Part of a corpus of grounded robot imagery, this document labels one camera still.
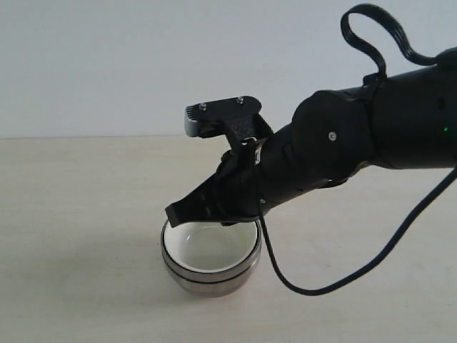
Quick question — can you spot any white ceramic bowl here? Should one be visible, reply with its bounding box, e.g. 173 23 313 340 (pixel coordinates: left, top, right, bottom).
163 222 258 274

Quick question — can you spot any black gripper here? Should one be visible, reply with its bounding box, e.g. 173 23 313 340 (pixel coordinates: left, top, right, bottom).
165 124 321 227

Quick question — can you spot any small dimpled steel bowl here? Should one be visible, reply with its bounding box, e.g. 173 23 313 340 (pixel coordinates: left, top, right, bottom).
161 222 261 284

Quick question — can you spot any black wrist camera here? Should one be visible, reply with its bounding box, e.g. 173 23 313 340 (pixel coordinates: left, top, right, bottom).
184 96 273 151

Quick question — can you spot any large plain steel bowl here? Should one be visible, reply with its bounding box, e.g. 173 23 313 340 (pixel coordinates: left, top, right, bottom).
161 238 261 298

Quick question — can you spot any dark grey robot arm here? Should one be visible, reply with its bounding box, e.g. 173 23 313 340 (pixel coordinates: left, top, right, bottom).
166 49 456 227

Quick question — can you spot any black camera cable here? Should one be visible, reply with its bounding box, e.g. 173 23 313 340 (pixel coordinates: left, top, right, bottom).
256 2 457 296

